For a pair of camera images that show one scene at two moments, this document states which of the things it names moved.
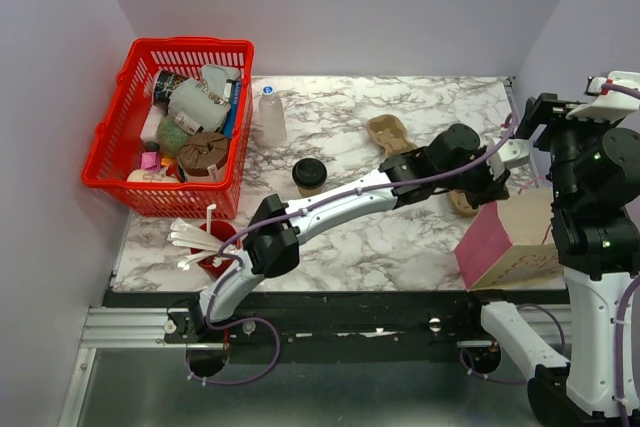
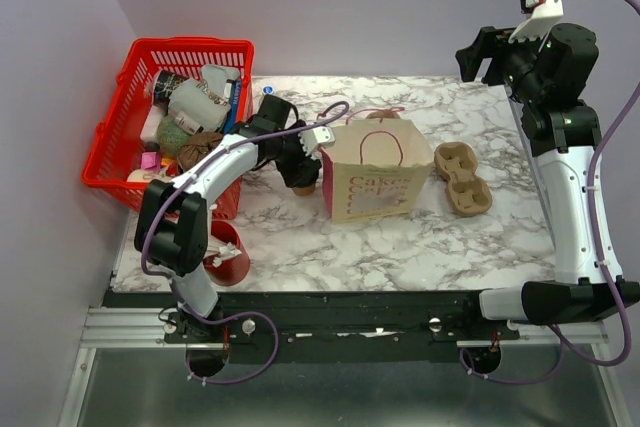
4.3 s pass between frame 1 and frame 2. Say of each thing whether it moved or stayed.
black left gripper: moved
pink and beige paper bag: moved
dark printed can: stayed
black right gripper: moved
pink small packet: stayed
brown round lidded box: stayed
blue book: stayed
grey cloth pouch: stayed
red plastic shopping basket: stayed
